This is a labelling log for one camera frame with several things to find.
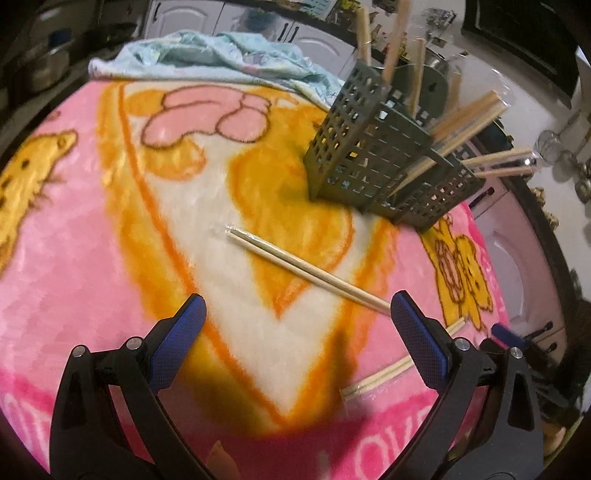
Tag metal shelf rack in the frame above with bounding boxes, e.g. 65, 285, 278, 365
0, 0, 144, 121

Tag light blue printed blanket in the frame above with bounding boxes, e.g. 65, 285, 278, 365
89, 30, 345, 109

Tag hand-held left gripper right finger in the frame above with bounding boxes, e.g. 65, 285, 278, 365
389, 290, 546, 480

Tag wooden chopstick pair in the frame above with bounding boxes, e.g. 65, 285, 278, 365
225, 225, 392, 317
341, 316, 466, 401

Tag bunch of wooden chopsticks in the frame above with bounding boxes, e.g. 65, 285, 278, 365
353, 0, 539, 204

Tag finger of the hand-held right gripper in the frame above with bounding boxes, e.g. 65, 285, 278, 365
490, 322, 528, 350

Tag blue plastic bag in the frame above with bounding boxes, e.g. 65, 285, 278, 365
240, 7, 275, 31

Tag grey perforated utensil basket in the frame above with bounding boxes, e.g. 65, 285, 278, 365
303, 60, 486, 232

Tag pink printed blanket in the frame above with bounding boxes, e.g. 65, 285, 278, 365
0, 78, 513, 480

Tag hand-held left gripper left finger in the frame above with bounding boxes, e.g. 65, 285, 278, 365
50, 294, 208, 480

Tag black range hood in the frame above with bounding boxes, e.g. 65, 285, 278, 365
462, 0, 583, 109

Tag hanging metal utensils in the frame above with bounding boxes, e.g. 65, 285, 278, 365
536, 111, 591, 204

